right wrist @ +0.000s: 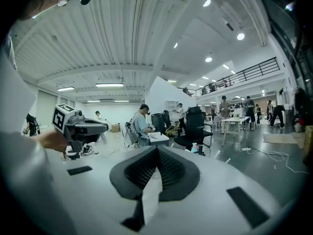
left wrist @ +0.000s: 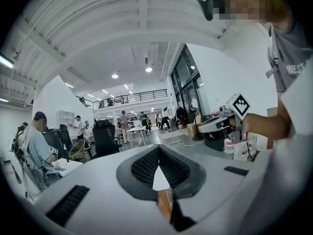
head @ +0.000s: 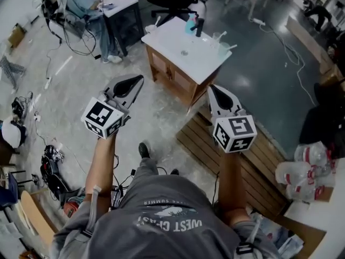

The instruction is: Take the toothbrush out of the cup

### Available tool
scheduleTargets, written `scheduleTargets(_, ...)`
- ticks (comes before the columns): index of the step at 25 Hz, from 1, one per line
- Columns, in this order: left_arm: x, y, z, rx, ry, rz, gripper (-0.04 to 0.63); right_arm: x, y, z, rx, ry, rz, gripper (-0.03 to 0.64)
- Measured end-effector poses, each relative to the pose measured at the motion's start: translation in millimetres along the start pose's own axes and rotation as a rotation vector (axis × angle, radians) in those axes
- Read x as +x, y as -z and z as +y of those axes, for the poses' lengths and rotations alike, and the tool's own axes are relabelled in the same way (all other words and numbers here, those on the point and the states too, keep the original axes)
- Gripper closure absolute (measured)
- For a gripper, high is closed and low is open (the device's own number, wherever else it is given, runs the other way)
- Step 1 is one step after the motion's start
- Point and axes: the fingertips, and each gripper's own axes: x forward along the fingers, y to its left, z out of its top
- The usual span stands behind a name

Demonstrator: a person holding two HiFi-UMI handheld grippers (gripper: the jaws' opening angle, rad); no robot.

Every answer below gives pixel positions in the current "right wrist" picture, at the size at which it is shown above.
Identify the teal spray bottle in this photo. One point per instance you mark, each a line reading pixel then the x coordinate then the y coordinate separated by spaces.
pixel 194 148

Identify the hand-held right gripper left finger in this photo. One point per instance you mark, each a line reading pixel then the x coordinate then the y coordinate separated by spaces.
pixel 132 175

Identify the person's left hand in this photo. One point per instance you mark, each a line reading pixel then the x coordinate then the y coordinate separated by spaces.
pixel 53 141

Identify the white table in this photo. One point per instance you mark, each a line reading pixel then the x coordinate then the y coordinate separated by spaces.
pixel 234 119

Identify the eyeglasses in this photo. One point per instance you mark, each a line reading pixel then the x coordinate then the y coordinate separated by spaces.
pixel 62 2

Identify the round ceiling light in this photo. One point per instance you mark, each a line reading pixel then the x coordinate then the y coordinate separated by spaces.
pixel 175 45
pixel 208 59
pixel 206 2
pixel 240 36

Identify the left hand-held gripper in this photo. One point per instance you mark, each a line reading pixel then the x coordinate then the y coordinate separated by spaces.
pixel 61 117

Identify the small cardboard box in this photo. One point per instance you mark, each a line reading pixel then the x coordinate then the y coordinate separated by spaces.
pixel 115 127

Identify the black office chair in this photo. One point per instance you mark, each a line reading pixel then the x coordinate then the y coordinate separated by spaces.
pixel 195 121
pixel 157 122

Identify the long ceiling lamp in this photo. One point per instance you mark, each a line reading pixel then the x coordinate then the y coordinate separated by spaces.
pixel 109 84
pixel 65 88

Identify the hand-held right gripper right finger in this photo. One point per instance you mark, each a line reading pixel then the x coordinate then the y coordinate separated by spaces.
pixel 181 175

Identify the black balcony railing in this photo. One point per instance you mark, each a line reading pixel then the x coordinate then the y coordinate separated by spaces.
pixel 244 75

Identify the person's head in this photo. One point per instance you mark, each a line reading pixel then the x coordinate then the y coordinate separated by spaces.
pixel 39 1

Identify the white power strip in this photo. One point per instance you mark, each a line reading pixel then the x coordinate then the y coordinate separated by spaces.
pixel 244 149

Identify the beige floor mat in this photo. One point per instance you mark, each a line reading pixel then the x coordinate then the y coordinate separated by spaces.
pixel 278 138

